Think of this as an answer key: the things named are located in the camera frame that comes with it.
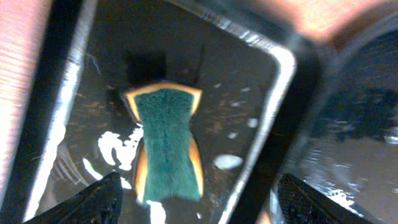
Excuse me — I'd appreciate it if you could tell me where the black round tray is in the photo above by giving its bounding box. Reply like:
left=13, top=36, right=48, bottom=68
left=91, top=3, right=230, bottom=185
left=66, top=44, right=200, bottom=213
left=257, top=12, right=398, bottom=224

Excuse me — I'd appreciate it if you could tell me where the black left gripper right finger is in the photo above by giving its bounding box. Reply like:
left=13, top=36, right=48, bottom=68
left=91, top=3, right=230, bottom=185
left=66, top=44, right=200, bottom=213
left=277, top=173, right=372, bottom=224

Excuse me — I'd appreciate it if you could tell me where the black rectangular tray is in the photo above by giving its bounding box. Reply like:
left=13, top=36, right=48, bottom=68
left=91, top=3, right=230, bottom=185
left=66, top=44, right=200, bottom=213
left=1, top=1, right=306, bottom=223

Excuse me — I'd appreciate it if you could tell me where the yellow green sponge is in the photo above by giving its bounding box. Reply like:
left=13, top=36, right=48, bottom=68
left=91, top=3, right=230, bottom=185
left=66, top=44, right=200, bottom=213
left=123, top=82, right=204, bottom=207

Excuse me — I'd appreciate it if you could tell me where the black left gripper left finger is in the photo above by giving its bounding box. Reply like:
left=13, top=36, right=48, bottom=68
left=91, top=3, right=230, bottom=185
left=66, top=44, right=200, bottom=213
left=24, top=172, right=123, bottom=224

